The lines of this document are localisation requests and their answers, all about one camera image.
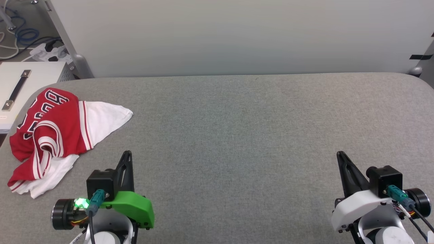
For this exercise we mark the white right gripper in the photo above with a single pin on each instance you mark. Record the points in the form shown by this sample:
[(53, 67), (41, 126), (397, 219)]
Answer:
[(356, 206)]

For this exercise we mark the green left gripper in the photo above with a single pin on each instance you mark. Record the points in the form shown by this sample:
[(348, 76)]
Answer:
[(132, 206)]

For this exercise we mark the red and white jersey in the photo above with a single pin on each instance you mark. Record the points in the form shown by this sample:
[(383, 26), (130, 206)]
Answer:
[(51, 115)]

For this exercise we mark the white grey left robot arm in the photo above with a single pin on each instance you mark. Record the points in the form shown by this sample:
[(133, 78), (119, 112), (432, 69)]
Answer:
[(64, 213)]

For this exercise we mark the white equipment case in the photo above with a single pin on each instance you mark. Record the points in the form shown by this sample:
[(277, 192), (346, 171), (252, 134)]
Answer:
[(40, 76)]

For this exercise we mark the white power strip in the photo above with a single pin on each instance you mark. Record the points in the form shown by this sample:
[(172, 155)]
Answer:
[(42, 51)]

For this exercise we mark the light grey partition panel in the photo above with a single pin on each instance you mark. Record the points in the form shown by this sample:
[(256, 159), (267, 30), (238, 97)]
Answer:
[(237, 34)]

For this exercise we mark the grey metal stand leg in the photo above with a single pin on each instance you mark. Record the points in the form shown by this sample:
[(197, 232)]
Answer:
[(6, 20)]

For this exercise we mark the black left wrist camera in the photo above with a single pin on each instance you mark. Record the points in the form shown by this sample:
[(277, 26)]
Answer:
[(100, 183)]

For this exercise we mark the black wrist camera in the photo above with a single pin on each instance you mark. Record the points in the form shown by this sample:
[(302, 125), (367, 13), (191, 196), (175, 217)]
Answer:
[(100, 183), (386, 178)]

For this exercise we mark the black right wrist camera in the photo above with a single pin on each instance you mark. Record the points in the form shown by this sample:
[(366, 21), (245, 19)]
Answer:
[(386, 178)]

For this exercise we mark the grey partition post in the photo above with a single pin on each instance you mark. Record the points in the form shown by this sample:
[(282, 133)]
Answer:
[(415, 70), (73, 51)]

